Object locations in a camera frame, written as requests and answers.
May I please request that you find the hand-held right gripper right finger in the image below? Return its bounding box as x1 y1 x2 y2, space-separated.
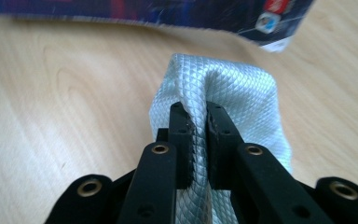
205 101 335 224

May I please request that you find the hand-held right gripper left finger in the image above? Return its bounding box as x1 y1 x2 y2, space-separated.
116 102 197 224

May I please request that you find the light blue cloth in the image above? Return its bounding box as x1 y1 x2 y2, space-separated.
148 52 293 224

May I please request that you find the red cover magazine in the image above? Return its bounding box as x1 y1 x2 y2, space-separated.
0 0 316 53

